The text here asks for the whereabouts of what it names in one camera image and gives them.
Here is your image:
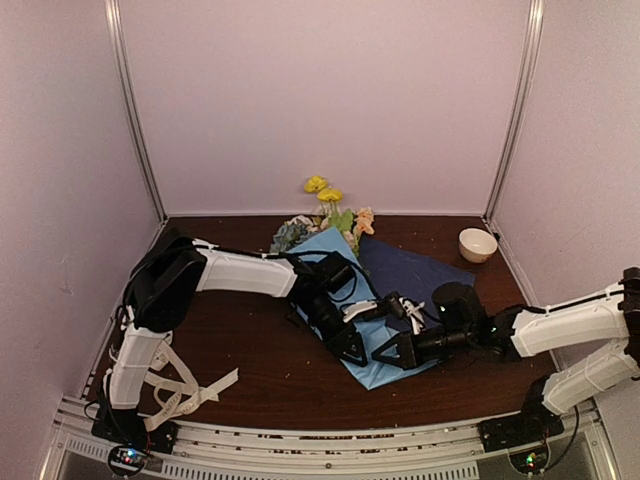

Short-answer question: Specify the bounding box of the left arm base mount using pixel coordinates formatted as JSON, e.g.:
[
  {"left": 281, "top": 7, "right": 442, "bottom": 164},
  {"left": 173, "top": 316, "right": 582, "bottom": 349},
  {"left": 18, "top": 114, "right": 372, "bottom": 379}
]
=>
[{"left": 91, "top": 389, "right": 178, "bottom": 479}]

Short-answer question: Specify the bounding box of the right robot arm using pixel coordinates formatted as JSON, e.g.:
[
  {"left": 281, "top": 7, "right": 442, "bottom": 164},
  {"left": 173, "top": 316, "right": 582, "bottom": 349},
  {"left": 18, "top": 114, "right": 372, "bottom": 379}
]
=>
[{"left": 372, "top": 267, "right": 639, "bottom": 442}]

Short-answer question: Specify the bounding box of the front aluminium rail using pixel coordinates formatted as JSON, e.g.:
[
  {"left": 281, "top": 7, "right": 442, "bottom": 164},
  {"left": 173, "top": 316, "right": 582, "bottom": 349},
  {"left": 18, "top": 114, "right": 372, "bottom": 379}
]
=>
[{"left": 49, "top": 389, "right": 616, "bottom": 480}]

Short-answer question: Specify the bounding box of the blue wrapping paper sheet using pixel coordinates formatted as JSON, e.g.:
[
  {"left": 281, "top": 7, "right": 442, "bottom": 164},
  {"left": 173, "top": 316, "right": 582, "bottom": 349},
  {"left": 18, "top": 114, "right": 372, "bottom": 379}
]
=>
[{"left": 288, "top": 225, "right": 476, "bottom": 391}]

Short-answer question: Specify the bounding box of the right aluminium corner post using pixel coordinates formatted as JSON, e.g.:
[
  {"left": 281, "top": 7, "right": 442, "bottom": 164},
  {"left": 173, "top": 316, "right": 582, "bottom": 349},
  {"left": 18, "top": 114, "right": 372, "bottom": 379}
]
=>
[{"left": 483, "top": 0, "right": 545, "bottom": 225}]

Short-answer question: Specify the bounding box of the white ceramic bowl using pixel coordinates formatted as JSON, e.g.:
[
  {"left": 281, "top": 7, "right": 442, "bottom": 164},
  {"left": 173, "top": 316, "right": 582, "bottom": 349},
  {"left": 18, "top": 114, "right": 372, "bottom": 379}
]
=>
[{"left": 458, "top": 228, "right": 498, "bottom": 264}]

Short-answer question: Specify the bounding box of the aluminium corner post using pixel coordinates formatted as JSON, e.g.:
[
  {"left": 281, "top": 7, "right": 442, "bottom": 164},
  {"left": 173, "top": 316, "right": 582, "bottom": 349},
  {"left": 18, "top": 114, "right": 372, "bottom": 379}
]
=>
[
  {"left": 104, "top": 0, "right": 168, "bottom": 222},
  {"left": 483, "top": 0, "right": 545, "bottom": 225}
]

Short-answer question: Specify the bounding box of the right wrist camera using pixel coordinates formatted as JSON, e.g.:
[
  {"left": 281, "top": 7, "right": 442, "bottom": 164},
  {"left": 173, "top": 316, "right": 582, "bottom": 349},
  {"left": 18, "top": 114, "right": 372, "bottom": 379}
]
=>
[{"left": 384, "top": 291, "right": 426, "bottom": 335}]

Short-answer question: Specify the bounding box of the left aluminium corner post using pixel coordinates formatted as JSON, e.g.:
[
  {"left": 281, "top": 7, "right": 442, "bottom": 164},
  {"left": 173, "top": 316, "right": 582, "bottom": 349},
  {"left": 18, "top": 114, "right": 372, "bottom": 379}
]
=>
[{"left": 104, "top": 0, "right": 168, "bottom": 222}]

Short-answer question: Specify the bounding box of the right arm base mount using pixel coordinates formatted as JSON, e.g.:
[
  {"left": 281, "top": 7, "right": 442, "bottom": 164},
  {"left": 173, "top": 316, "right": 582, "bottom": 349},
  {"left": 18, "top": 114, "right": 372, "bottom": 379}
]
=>
[{"left": 478, "top": 391, "right": 564, "bottom": 476}]

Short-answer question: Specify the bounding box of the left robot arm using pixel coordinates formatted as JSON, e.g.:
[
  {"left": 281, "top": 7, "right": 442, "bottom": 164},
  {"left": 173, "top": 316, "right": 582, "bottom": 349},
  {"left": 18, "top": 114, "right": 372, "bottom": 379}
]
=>
[{"left": 103, "top": 229, "right": 368, "bottom": 444}]

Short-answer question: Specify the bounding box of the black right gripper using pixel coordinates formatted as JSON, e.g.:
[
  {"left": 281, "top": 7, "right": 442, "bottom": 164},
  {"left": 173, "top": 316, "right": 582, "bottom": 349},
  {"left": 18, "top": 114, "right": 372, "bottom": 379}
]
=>
[{"left": 373, "top": 326, "right": 474, "bottom": 371}]

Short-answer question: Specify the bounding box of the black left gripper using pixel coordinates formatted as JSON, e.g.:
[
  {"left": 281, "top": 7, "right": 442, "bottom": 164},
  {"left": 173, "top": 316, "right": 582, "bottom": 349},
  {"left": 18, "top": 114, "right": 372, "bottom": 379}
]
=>
[{"left": 297, "top": 294, "right": 368, "bottom": 368}]

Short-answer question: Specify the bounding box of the cream printed ribbon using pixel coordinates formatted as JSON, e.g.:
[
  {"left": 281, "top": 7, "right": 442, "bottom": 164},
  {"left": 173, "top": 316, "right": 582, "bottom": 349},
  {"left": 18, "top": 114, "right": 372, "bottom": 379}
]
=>
[{"left": 144, "top": 333, "right": 239, "bottom": 432}]

